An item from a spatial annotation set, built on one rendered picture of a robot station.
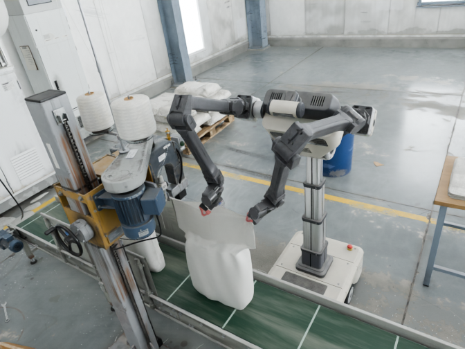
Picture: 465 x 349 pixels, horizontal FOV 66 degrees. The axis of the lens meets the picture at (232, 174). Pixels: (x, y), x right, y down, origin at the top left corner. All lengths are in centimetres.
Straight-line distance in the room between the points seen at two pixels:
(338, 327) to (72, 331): 186
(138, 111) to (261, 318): 133
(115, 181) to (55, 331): 176
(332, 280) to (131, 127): 165
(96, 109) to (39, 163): 303
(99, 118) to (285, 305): 144
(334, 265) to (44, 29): 452
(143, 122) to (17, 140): 313
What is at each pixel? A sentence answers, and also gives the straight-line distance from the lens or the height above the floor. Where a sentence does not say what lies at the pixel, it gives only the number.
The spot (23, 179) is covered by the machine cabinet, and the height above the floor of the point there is 31.
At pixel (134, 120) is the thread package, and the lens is 153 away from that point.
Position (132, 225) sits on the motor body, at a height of 118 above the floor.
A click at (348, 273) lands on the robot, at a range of 260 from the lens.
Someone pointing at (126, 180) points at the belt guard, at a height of 142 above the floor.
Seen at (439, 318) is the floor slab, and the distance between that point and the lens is 283.
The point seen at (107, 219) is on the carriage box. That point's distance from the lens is 179.
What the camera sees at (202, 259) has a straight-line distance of 206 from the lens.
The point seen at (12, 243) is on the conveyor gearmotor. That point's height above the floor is 39.
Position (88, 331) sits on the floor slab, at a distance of 296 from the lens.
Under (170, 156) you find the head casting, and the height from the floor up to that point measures 126.
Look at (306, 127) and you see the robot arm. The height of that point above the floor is 161.
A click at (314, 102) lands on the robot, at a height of 154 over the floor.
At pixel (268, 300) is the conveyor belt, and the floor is 38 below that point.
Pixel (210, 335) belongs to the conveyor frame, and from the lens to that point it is 226.
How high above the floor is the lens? 213
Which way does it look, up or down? 31 degrees down
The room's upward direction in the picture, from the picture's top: 8 degrees counter-clockwise
